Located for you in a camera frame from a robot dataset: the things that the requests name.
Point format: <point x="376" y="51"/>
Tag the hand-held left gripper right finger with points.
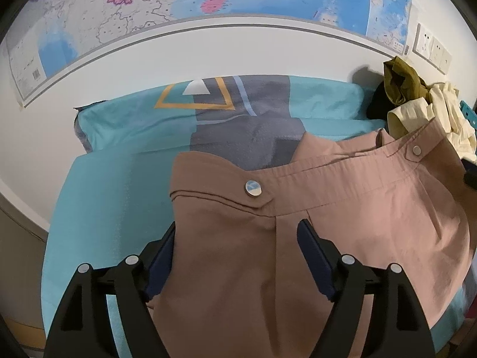
<point x="315" y="257"/>

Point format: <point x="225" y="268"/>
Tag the teal bed sheet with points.
<point x="111" y="212"/>

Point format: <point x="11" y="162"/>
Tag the cream garment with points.
<point x="447" y="108"/>

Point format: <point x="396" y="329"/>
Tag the teal patterned cloth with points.
<point x="470" y="113"/>

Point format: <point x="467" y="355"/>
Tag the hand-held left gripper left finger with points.
<point x="160" y="264"/>

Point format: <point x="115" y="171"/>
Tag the olive green garment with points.
<point x="400" y="78"/>

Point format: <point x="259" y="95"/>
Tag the black garment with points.
<point x="378" y="104"/>

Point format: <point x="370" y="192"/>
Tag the pink coat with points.
<point x="365" y="212"/>

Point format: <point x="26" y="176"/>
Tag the white wall socket plate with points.
<point x="424" y="41"/>
<point x="446" y="59"/>
<point x="436" y="50"/>

